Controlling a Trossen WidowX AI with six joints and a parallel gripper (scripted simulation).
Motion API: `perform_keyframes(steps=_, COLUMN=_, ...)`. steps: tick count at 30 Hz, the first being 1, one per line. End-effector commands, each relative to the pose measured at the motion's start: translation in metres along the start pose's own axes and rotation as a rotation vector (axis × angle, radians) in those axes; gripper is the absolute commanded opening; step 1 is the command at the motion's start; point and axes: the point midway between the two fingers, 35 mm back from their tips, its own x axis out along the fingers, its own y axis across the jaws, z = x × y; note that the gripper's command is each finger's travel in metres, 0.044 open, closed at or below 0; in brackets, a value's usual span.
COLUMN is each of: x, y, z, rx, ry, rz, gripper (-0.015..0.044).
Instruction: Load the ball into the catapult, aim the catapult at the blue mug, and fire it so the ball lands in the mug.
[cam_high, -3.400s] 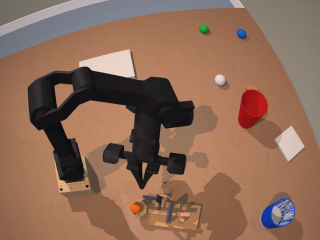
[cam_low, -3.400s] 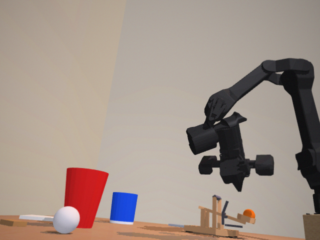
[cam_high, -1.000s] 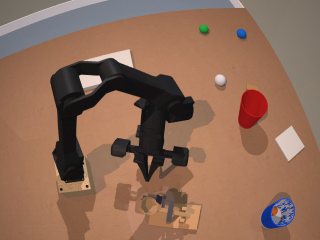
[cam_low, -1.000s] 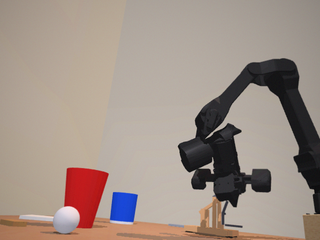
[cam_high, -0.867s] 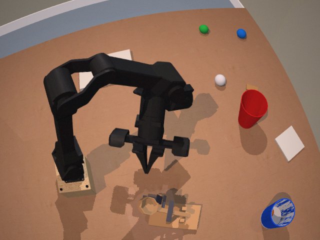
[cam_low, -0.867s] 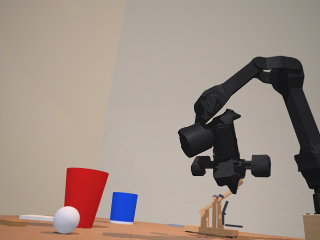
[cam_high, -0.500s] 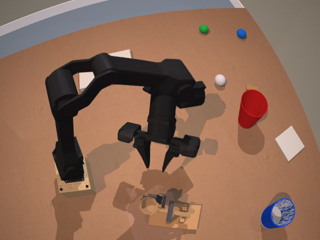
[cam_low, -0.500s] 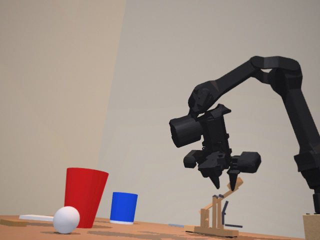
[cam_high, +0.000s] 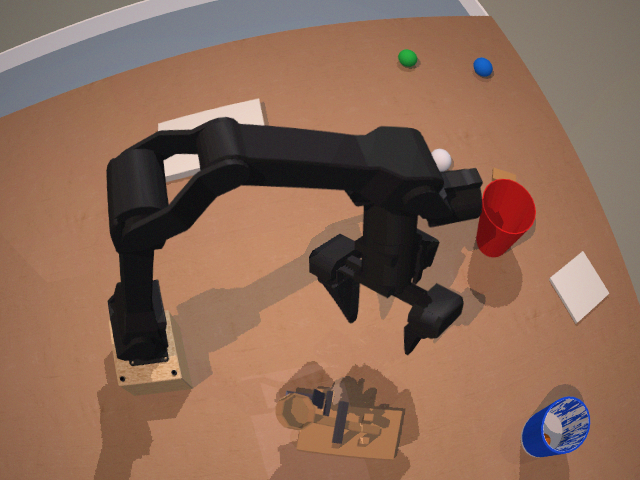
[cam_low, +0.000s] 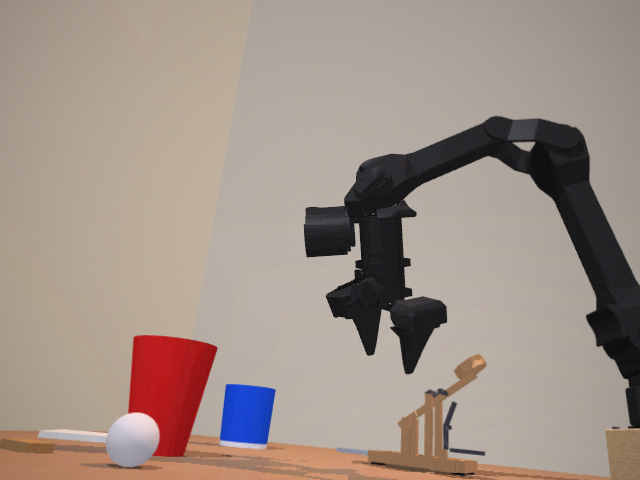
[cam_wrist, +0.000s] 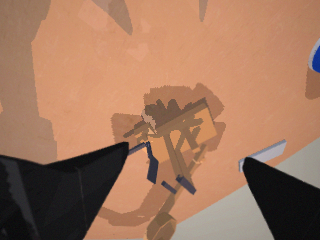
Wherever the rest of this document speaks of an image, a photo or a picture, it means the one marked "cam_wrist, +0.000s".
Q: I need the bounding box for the blue mug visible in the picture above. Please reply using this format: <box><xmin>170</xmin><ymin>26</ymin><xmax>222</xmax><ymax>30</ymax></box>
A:
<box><xmin>308</xmin><ymin>38</ymin><xmax>320</xmax><ymax>73</ymax></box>

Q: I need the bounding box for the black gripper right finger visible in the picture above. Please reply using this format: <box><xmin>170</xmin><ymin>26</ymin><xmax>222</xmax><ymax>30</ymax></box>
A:
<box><xmin>242</xmin><ymin>157</ymin><xmax>320</xmax><ymax>240</ymax></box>

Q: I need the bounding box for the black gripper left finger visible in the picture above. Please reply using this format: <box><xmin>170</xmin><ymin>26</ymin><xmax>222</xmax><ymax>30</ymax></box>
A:
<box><xmin>0</xmin><ymin>142</ymin><xmax>129</xmax><ymax>240</ymax></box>

